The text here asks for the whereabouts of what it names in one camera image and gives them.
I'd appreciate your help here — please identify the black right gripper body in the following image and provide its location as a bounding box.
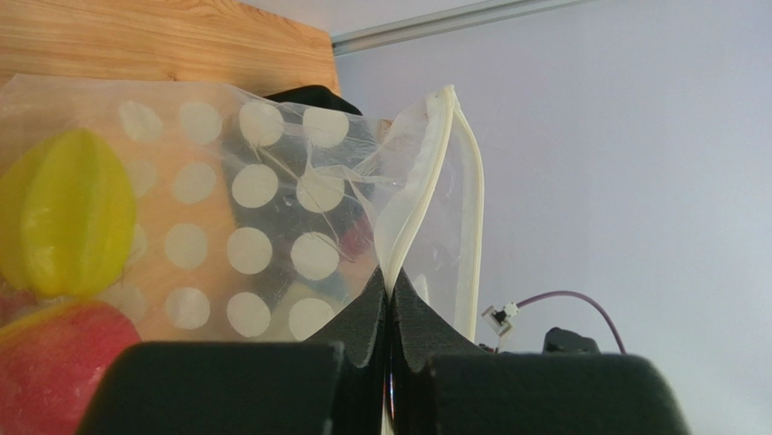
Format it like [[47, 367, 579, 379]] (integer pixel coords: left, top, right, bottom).
[[542, 327, 600, 354]]

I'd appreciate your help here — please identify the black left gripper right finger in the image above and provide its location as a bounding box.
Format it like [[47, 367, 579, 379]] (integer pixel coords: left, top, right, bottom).
[[389, 273, 689, 434]]

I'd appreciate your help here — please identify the yellow fake starfruit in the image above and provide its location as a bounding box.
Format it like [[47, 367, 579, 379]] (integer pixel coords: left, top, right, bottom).
[[1, 129, 136, 298]]

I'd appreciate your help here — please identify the clear dotted zip bag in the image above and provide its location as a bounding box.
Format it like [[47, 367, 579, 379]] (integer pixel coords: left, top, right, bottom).
[[1, 75, 484, 342]]

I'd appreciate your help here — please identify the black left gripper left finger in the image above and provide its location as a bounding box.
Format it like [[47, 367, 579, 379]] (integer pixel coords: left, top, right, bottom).
[[77, 271, 388, 434]]

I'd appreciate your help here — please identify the red fake strawberry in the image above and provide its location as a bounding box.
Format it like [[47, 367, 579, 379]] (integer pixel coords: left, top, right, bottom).
[[1, 300, 140, 434]]

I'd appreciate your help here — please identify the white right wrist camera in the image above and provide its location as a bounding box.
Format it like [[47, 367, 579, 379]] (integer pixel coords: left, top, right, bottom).
[[481, 302, 520, 353]]

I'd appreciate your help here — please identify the black baseball cap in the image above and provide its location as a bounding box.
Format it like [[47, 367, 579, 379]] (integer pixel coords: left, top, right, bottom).
[[265, 85, 362, 116]]

